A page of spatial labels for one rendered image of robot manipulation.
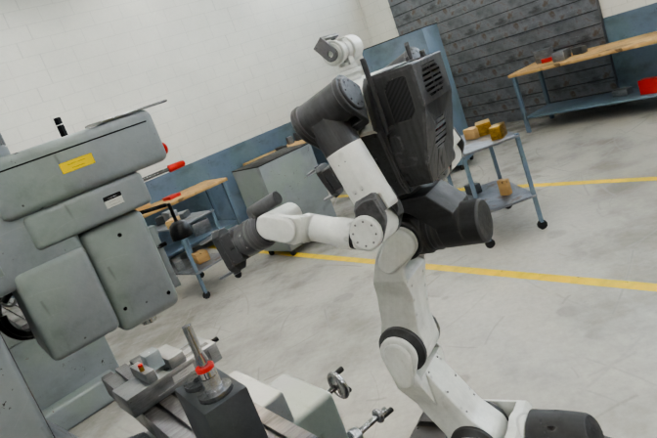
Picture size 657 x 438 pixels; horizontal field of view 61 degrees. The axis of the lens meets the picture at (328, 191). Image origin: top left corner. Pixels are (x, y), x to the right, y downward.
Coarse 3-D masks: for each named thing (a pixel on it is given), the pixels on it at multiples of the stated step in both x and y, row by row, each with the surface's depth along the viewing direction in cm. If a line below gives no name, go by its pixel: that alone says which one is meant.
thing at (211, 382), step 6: (210, 372) 137; (216, 372) 138; (198, 378) 137; (204, 378) 136; (210, 378) 137; (216, 378) 138; (204, 384) 137; (210, 384) 137; (216, 384) 137; (222, 384) 139; (204, 390) 138; (210, 390) 137; (216, 390) 137
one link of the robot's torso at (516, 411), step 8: (488, 400) 169; (496, 400) 168; (504, 400) 166; (512, 400) 165; (504, 408) 167; (512, 408) 165; (520, 408) 161; (528, 408) 161; (512, 416) 157; (520, 416) 157; (512, 424) 155; (520, 424) 154; (512, 432) 153; (520, 432) 153
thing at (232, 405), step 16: (192, 384) 146; (224, 384) 140; (240, 384) 140; (192, 400) 140; (208, 400) 135; (224, 400) 135; (240, 400) 137; (192, 416) 145; (208, 416) 132; (224, 416) 134; (240, 416) 137; (256, 416) 139; (208, 432) 136; (224, 432) 134; (240, 432) 136; (256, 432) 139
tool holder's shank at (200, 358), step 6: (186, 330) 135; (192, 330) 135; (186, 336) 135; (192, 336) 135; (192, 342) 135; (198, 342) 137; (192, 348) 136; (198, 348) 136; (198, 354) 136; (204, 354) 137; (198, 360) 136; (204, 360) 137; (198, 366) 137; (204, 366) 137
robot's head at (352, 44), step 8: (336, 40) 138; (344, 40) 141; (352, 40) 142; (360, 40) 145; (344, 48) 137; (352, 48) 142; (360, 48) 144; (352, 56) 143; (360, 56) 146; (344, 64) 145; (352, 64) 141; (344, 72) 141
